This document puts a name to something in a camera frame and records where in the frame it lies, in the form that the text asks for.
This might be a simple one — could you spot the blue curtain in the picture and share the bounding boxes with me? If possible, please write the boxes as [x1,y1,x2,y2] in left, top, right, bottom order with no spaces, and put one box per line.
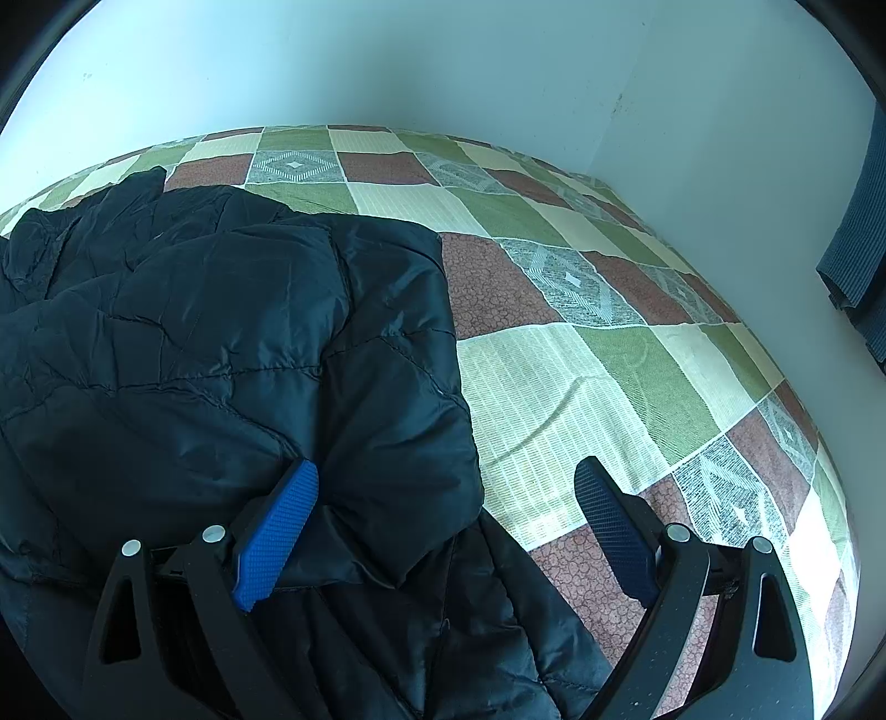
[815,102,886,380]

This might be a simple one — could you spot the checkered patchwork bedspread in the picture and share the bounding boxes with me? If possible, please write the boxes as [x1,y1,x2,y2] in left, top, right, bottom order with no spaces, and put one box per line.
[0,125,859,720]

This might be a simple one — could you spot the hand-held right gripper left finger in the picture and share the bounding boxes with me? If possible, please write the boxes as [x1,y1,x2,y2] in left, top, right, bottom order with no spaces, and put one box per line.
[81,458,321,720]

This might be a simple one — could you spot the black puffer jacket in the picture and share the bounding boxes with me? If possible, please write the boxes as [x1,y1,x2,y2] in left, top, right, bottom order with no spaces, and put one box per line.
[0,166,617,720]

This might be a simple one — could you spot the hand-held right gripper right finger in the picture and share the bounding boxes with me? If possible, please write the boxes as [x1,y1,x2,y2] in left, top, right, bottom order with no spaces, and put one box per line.
[573,455,812,720]

